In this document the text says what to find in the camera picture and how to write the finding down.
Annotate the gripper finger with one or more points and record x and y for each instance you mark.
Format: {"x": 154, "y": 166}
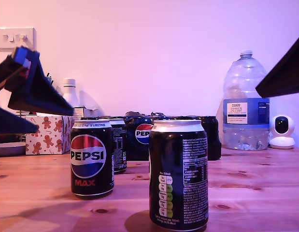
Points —
{"x": 40, "y": 96}
{"x": 9, "y": 123}
{"x": 287, "y": 75}

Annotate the shrink-wrapped Pepsi can multipack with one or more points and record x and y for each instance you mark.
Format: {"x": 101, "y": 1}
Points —
{"x": 138, "y": 149}

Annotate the black Pepsi Max can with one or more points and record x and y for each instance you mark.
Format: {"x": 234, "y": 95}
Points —
{"x": 91, "y": 169}
{"x": 178, "y": 178}
{"x": 119, "y": 149}

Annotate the blue white packet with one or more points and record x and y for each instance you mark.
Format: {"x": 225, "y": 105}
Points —
{"x": 49, "y": 81}

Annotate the white insulated bottle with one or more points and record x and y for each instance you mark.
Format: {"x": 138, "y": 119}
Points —
{"x": 70, "y": 94}

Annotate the small white round camera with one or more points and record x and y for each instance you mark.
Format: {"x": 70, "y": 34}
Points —
{"x": 282, "y": 135}

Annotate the white printed carton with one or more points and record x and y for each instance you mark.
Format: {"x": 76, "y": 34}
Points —
{"x": 79, "y": 112}

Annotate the white light switch plate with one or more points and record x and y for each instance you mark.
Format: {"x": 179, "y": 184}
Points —
{"x": 9, "y": 36}

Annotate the large clear water bottle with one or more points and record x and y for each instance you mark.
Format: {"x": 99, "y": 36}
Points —
{"x": 243, "y": 120}

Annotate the grey plate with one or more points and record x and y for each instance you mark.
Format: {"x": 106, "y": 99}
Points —
{"x": 9, "y": 149}

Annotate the white torn cardboard box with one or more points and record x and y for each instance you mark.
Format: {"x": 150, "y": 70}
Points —
{"x": 91, "y": 113}

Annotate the gingerbread print tissue box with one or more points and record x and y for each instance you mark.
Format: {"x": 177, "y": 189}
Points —
{"x": 50, "y": 140}

